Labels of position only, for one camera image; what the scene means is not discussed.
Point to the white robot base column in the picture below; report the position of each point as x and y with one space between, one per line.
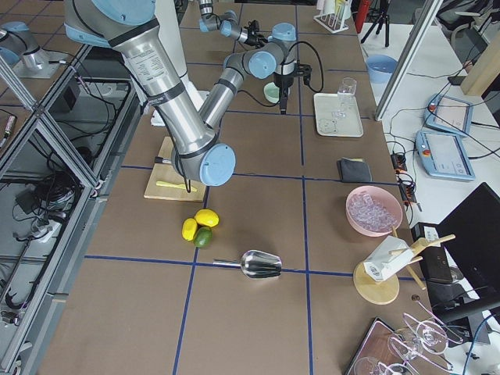
169 36

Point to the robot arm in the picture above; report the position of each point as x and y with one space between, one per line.
147 35
228 25

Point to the green bowl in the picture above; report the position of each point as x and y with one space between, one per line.
271 93

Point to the blue bowl with fork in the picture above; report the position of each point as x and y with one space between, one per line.
380 68

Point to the pink bowl with ice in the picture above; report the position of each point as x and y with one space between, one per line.
373 211

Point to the metal ice scoop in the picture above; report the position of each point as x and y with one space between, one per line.
255 264

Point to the cream bear tray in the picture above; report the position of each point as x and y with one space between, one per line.
348 127

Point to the wine glass on tray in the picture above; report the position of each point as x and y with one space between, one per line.
345 95

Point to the grey folded cloth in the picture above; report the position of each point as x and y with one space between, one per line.
354 171

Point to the yellow lemon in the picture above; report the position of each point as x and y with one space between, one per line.
207 217
189 229

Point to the wooden cutting board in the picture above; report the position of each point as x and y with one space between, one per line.
167 173

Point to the yellow plastic knife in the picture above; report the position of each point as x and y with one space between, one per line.
165 184

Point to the green avocado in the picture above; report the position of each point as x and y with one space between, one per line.
203 237

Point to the blue teach pendant far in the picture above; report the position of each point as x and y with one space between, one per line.
448 114

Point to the blue teach pendant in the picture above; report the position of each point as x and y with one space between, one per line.
443 155
448 114

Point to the blue teach pendant near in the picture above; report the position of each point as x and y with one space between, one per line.
443 155

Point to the wooden paper towel stand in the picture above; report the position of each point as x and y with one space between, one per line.
375 278

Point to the black monitor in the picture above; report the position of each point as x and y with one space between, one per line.
475 251

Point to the white wire cup rack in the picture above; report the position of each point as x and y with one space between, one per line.
333 14

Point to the steel knife handle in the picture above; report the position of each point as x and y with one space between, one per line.
161 160

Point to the aluminium frame post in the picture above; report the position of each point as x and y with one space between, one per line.
416 36

